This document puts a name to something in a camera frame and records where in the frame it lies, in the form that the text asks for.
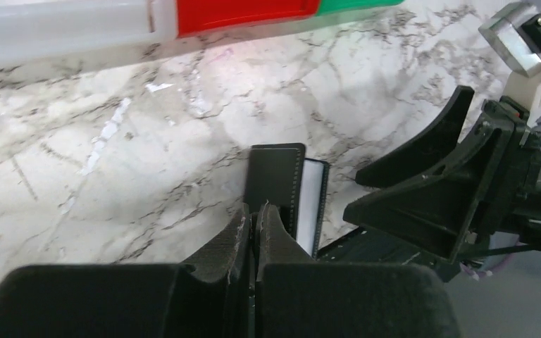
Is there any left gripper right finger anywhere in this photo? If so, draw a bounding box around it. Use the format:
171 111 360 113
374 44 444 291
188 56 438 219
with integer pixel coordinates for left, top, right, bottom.
255 204 461 337

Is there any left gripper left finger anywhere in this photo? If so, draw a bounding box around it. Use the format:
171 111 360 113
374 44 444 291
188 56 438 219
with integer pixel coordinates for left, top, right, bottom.
0 205 251 337

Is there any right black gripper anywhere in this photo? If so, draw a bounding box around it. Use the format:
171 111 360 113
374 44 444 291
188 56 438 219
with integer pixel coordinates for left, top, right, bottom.
343 85 541 261

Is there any black leather card holder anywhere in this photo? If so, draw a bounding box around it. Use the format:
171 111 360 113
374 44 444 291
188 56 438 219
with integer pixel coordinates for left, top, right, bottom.
244 143 330 258

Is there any green plastic bin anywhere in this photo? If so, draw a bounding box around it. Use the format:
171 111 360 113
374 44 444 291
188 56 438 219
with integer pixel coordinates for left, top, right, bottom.
316 0 404 15

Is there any red plastic bin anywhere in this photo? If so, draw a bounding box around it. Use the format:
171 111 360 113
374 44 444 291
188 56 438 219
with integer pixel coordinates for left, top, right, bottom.
176 0 320 37

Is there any white plastic bin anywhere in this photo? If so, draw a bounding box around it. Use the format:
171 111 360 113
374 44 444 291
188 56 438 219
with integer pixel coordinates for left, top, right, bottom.
0 1 178 68

